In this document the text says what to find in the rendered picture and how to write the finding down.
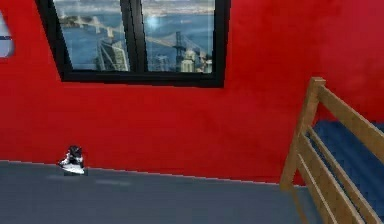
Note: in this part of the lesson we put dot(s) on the black and white shoe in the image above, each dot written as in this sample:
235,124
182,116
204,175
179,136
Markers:
72,162

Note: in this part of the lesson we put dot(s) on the wooden bed with blue mattress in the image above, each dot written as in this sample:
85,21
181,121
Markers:
336,156

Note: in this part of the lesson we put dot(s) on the black framed window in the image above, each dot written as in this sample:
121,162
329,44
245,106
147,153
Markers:
135,40

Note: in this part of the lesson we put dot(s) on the pale grey wall picture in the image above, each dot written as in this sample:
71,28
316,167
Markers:
4,41

